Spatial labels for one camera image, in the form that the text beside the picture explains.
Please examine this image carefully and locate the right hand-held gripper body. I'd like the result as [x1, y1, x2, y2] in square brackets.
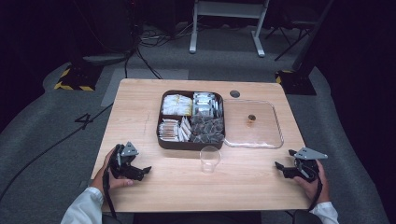
[291, 147, 329, 184]

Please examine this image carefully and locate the black stand base striped edge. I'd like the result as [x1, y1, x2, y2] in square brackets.
[275, 69, 318, 96]
[53, 62, 104, 92]

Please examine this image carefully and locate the row of silver packets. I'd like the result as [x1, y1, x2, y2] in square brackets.
[192, 91, 224, 119]

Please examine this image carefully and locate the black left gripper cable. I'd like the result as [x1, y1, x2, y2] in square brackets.
[102, 146, 123, 219]

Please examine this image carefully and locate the brown compartment box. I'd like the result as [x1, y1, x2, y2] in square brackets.
[156, 90, 226, 152]

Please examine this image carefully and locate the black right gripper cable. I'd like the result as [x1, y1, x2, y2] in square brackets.
[307, 160, 324, 213]

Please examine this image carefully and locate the person's right hand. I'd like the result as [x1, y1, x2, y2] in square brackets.
[293, 160, 332, 205]

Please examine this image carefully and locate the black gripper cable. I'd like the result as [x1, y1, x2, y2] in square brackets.
[102, 146, 123, 219]
[307, 160, 324, 213]

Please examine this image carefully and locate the clear glass cup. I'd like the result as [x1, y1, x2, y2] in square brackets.
[199, 145, 223, 174]

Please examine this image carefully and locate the bundle of floor cables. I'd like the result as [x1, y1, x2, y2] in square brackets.
[124, 21, 200, 80]

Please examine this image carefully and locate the person's left hand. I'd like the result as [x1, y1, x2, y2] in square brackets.
[91, 147, 135, 198]

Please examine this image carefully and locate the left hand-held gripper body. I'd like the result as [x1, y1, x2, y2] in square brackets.
[108, 141, 140, 180]

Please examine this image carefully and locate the white table frame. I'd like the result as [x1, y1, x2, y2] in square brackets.
[189, 0, 271, 58]

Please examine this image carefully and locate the clear lid with brown knob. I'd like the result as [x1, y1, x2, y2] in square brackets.
[222, 99, 285, 149]

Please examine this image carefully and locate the row of white stick packets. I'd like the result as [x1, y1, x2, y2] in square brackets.
[158, 116, 193, 144]

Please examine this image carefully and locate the pile of grey tea bags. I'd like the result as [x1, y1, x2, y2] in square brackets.
[190, 115, 225, 145]

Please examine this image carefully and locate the pile of white yellow packets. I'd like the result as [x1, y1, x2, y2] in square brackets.
[161, 93, 193, 117]

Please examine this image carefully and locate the long black floor cable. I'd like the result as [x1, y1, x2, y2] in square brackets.
[0, 102, 114, 202]

